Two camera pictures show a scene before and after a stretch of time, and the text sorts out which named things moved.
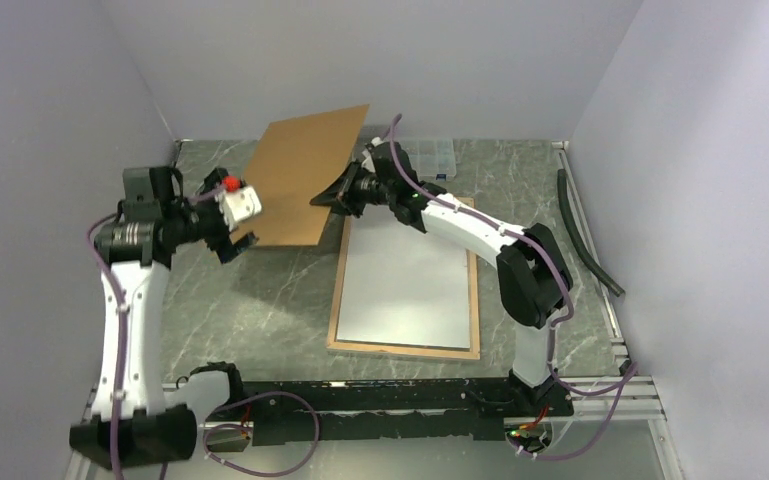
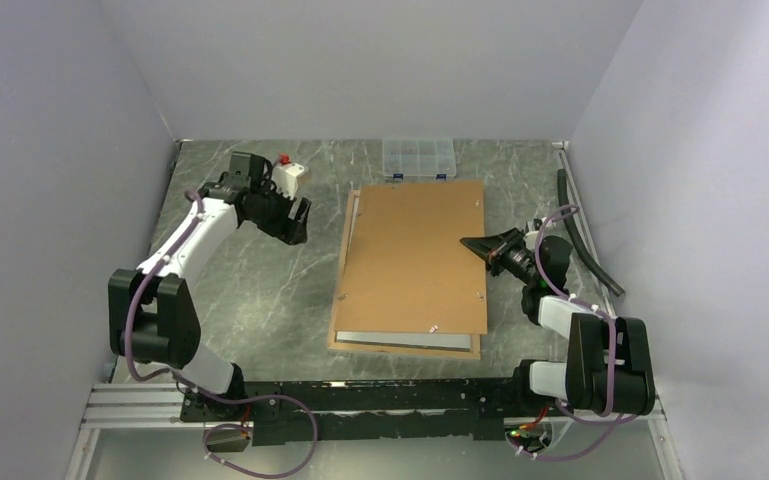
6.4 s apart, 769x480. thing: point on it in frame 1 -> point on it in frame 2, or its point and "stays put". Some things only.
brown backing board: (296, 159) -> (405, 267)
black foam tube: (583, 250) stays put
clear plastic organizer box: (433, 159) stays put
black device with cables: (456, 409) stays put
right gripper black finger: (336, 195) -> (486, 245)
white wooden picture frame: (421, 351) stays put
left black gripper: (221, 241) -> (291, 231)
